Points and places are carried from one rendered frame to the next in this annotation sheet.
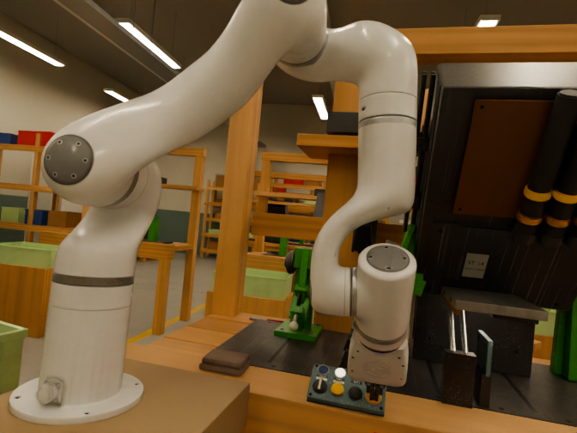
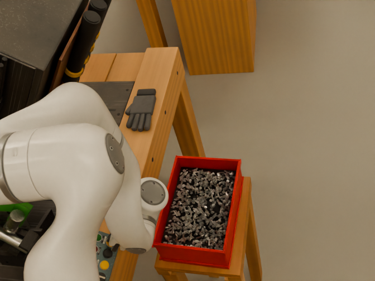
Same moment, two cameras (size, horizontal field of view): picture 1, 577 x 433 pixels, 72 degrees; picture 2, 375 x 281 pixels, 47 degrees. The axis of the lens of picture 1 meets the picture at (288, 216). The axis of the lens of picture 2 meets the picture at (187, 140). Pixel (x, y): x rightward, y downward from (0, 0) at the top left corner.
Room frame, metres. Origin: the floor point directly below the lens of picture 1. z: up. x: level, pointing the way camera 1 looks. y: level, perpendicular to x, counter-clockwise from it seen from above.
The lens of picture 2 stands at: (0.38, 0.39, 2.01)
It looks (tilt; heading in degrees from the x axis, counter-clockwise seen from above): 49 degrees down; 279
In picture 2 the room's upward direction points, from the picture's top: 17 degrees counter-clockwise
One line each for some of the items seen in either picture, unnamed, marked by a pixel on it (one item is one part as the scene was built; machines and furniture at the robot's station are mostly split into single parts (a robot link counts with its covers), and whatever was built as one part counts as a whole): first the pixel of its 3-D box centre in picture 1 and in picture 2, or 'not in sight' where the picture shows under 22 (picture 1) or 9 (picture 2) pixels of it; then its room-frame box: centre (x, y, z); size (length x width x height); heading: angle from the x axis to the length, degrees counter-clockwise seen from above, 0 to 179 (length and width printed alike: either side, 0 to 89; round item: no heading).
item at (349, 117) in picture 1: (349, 125); not in sight; (1.33, -0.18, 1.59); 0.15 x 0.07 x 0.07; 76
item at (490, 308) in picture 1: (476, 296); not in sight; (0.93, -0.46, 1.11); 0.39 x 0.16 x 0.03; 166
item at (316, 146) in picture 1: (437, 153); not in sight; (1.30, -0.47, 1.52); 0.90 x 0.25 x 0.04; 76
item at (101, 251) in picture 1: (112, 209); not in sight; (0.68, 0.30, 1.24); 0.19 x 0.12 x 0.24; 176
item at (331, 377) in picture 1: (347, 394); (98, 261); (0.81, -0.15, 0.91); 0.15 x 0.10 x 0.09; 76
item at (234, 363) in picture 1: (225, 361); not in sight; (0.92, 0.11, 0.91); 0.10 x 0.08 x 0.03; 77
